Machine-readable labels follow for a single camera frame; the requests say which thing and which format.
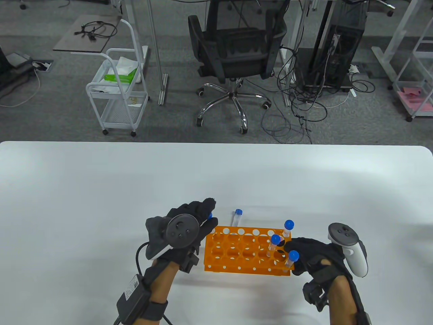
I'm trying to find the white wire shelf cart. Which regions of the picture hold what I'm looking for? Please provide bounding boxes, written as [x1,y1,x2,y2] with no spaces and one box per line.
[387,20,433,122]

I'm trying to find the black computer tower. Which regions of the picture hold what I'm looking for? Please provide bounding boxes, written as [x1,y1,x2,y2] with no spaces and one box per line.
[294,0,368,92]

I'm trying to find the white and black hand controller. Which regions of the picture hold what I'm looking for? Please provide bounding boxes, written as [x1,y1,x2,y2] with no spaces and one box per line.
[145,214,201,260]
[328,222,369,278]

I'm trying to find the black wrist sensor module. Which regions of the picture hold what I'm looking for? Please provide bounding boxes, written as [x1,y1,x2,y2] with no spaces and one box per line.
[179,252,200,274]
[302,281,330,312]

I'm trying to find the white desk leg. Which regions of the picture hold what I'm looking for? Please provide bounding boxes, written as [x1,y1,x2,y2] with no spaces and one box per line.
[283,0,312,108]
[371,0,421,82]
[146,0,169,106]

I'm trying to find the brown side table top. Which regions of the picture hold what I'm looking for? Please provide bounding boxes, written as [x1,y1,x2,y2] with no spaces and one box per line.
[53,14,123,53]

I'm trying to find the white crumpled paper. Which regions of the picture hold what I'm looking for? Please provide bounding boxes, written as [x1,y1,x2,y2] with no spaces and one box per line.
[116,56,142,83]

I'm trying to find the black coiled cable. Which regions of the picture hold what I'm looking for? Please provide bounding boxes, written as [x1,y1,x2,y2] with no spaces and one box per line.
[74,21,118,42]

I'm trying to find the white floor cable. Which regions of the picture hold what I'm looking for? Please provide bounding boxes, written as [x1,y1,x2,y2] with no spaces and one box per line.
[0,69,41,108]

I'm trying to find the black equipment base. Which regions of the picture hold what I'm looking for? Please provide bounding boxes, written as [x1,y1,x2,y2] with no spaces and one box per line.
[0,46,34,91]

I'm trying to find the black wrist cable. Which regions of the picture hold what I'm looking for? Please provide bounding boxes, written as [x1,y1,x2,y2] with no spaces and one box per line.
[113,241,173,325]

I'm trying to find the white rolling cart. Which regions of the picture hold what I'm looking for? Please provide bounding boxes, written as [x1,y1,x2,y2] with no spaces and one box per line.
[86,19,150,137]

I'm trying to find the black office chair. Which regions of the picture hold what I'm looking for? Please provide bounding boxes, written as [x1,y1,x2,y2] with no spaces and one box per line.
[188,0,288,135]

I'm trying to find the pink sheet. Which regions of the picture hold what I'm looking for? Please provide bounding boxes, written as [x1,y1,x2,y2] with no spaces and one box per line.
[397,87,433,114]

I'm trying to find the green packet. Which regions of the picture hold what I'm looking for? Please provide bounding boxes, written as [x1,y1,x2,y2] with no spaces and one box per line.
[104,69,138,84]

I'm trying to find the tangle of floor cables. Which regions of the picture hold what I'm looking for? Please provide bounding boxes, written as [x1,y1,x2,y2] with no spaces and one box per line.
[260,44,376,145]

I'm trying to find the person's left forearm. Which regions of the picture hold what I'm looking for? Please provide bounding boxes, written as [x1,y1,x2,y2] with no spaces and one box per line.
[144,259,180,325]

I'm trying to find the person's right hand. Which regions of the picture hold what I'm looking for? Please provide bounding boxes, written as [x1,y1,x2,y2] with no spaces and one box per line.
[284,237,354,291]

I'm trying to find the orange test tube rack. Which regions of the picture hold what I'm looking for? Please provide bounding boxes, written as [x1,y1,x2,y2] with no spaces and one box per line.
[204,226,295,276]

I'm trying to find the person's right forearm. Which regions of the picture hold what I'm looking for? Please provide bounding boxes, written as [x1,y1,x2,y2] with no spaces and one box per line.
[328,274,361,325]

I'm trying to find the person's left hand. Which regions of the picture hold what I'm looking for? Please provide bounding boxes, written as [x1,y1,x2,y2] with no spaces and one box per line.
[145,197,219,271]

